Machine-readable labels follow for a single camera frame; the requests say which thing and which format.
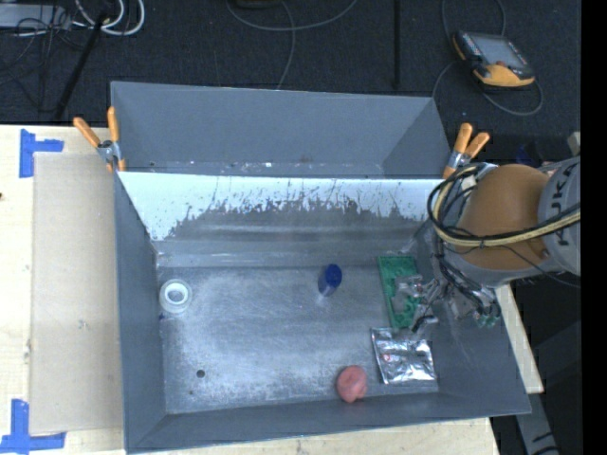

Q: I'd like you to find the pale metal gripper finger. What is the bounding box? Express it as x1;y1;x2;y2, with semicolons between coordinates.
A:
396;276;431;303
410;314;440;335

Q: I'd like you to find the dark green flat block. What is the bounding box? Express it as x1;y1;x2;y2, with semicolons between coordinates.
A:
377;254;428;332

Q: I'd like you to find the silver foil packet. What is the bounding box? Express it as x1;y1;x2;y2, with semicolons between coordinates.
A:
370;326;437;385

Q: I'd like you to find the blue plastic cylinder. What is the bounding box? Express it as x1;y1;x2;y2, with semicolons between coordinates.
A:
316;263;343;298

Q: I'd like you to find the pink toy ball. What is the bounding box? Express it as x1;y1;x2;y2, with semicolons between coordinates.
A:
336;365;369;404

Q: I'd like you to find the grey metal bin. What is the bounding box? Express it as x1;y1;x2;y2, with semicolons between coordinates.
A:
109;81;533;454

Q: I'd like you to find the clear tape roll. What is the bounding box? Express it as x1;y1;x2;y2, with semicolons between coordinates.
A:
158;278;193;314

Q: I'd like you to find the pale wood flat board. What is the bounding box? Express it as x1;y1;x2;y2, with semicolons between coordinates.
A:
28;152;125;436

